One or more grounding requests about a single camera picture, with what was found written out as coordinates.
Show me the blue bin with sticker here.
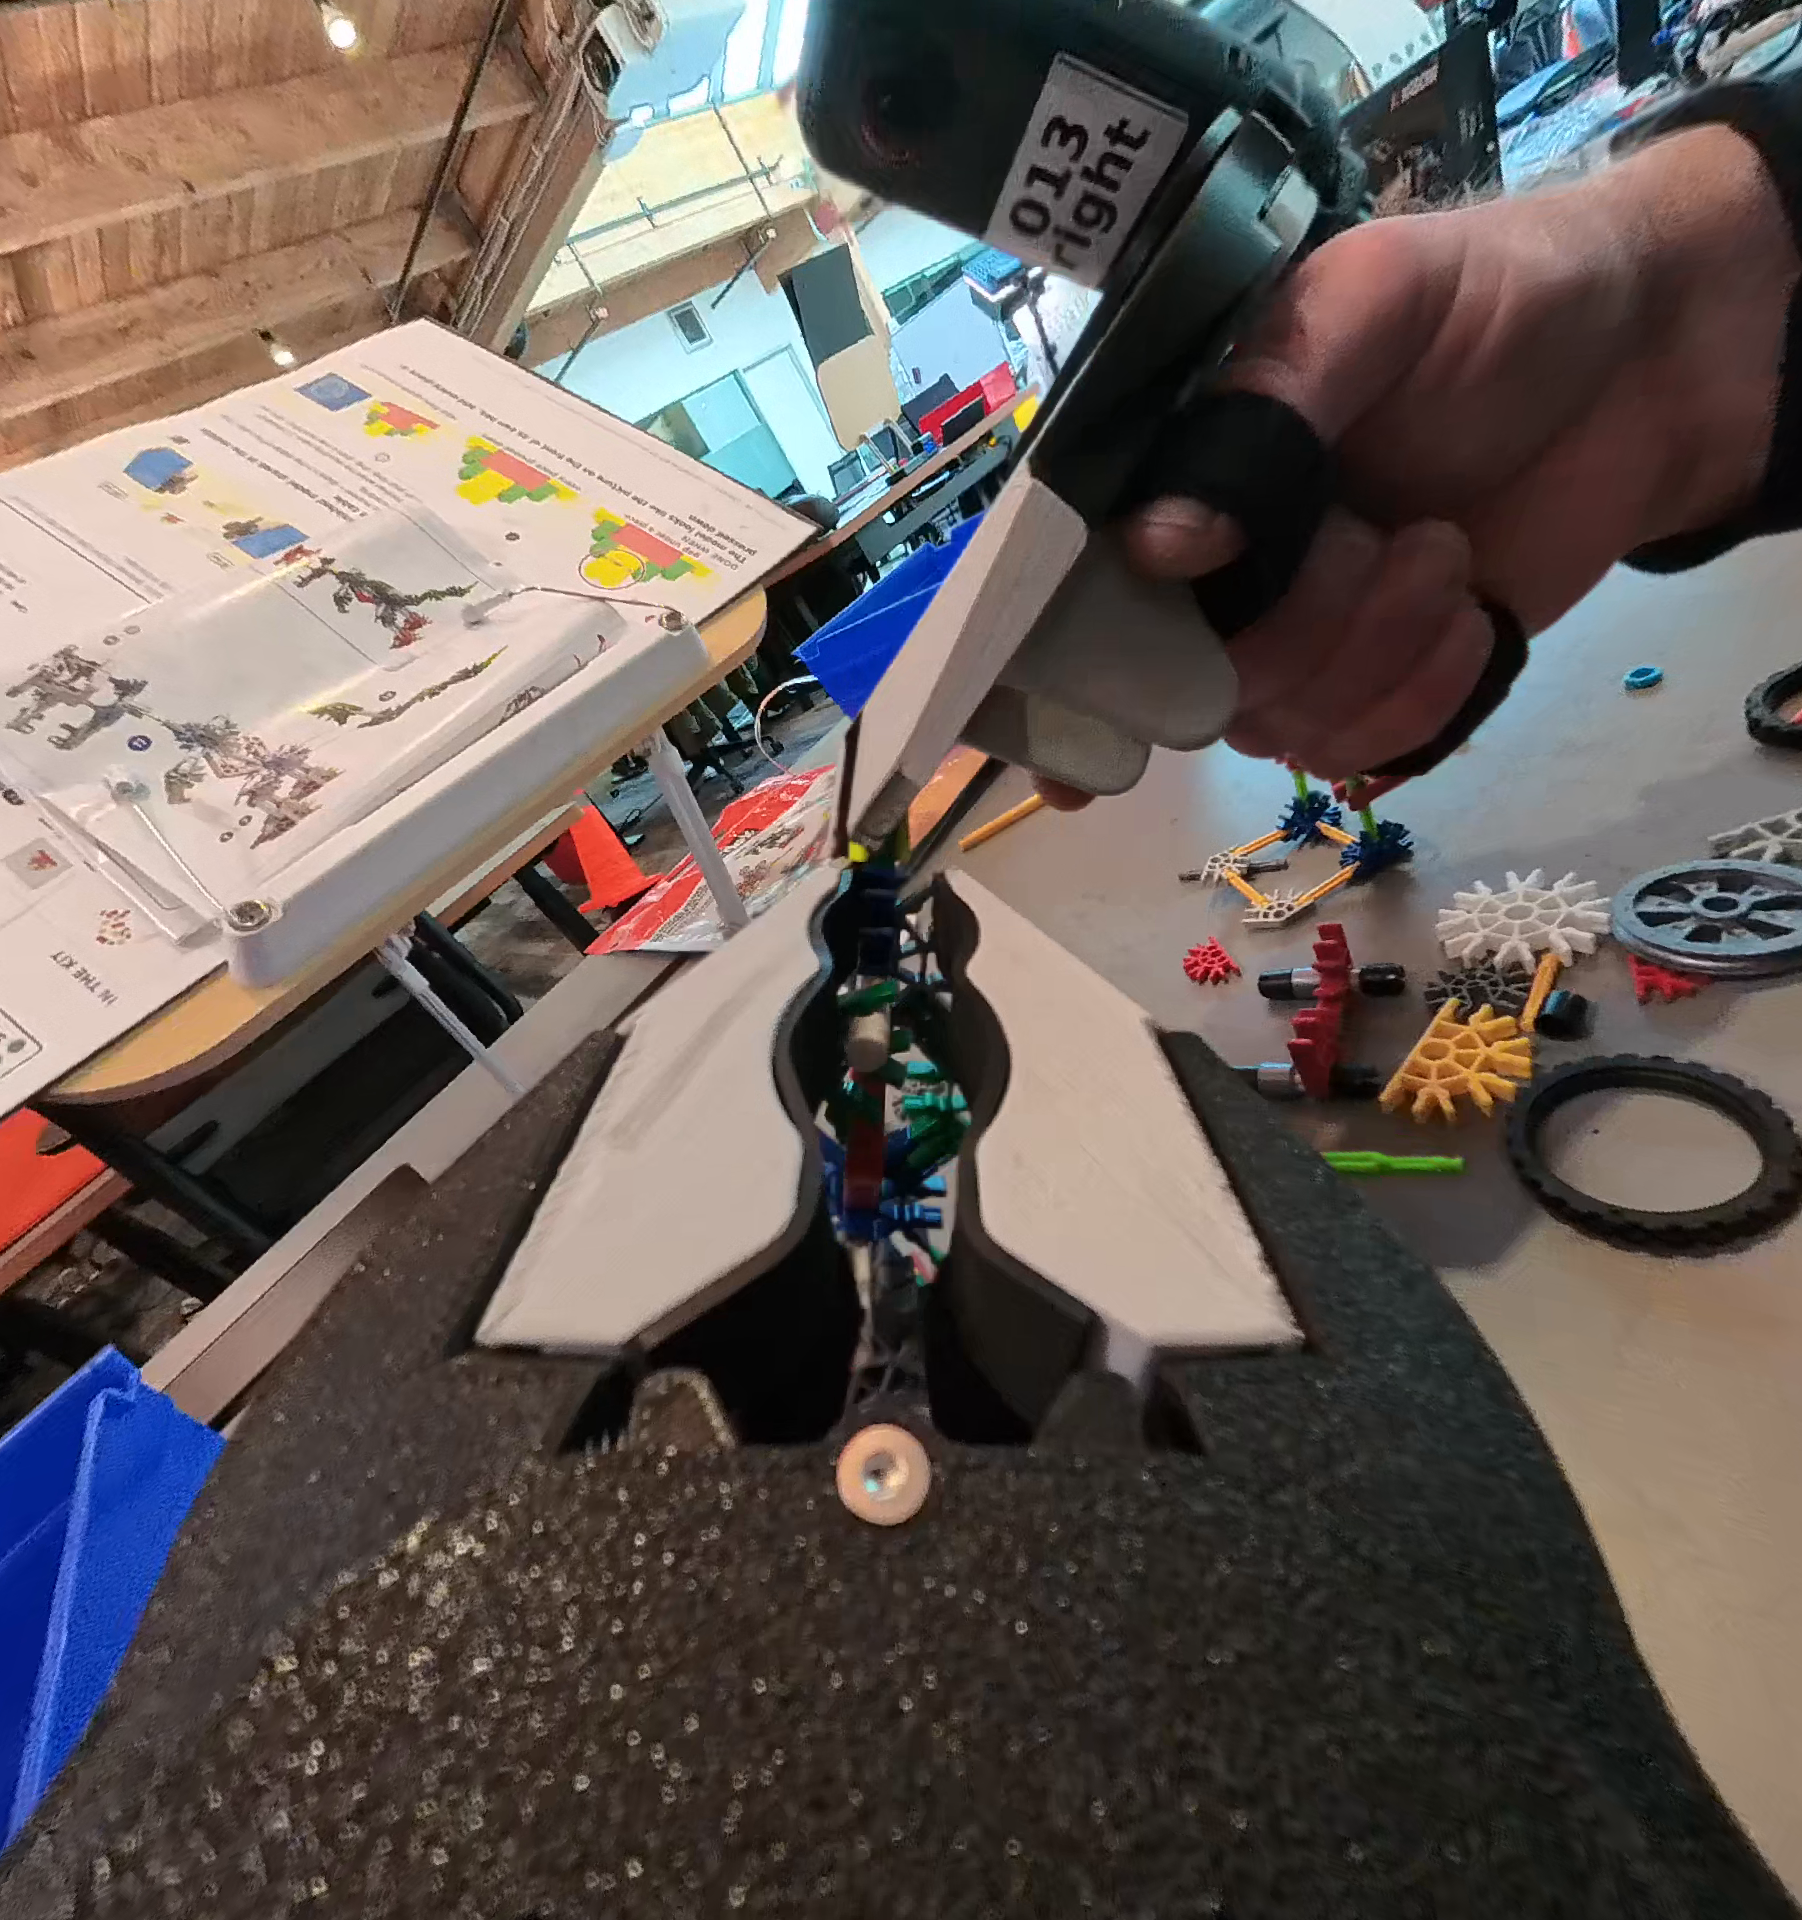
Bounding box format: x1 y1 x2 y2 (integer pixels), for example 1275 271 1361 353
0 1344 230 1920

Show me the orange rod blue connector frame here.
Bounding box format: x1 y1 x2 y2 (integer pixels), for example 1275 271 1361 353
1180 776 1420 929

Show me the orange snowflake connector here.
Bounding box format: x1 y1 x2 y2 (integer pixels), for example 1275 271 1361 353
1378 1004 1537 1130

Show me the white page holder clip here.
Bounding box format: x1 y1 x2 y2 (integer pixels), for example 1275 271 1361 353
106 579 710 992

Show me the multicolour toy model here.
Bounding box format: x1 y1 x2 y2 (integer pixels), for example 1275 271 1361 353
818 850 981 1417

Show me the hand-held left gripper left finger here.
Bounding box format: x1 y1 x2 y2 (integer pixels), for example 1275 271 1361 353
475 871 859 1360

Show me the red rod black cylinder assembly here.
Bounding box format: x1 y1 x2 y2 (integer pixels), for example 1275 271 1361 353
1253 923 1414 1100

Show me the printed toy packet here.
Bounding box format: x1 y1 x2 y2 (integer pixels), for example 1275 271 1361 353
585 767 848 960

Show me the blue plastic bin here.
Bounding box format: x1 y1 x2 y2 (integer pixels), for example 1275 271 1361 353
793 511 993 721

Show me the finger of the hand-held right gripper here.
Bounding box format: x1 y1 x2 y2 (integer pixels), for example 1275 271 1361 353
835 465 1098 856

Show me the grey wheel hub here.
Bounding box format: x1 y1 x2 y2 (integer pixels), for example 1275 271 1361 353
1611 859 1802 988

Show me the white snowflake connector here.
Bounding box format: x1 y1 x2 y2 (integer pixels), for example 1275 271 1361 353
1435 871 1614 971

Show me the instruction booklet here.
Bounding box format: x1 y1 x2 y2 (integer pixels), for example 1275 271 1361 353
0 316 818 1157

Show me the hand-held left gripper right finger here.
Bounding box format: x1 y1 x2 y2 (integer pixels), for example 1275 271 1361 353
937 871 1312 1367

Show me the grey fan connector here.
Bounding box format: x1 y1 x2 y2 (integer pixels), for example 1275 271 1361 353
1709 803 1802 882

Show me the dark grey snowflake connector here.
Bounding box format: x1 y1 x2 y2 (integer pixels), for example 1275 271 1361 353
1428 958 1536 1025

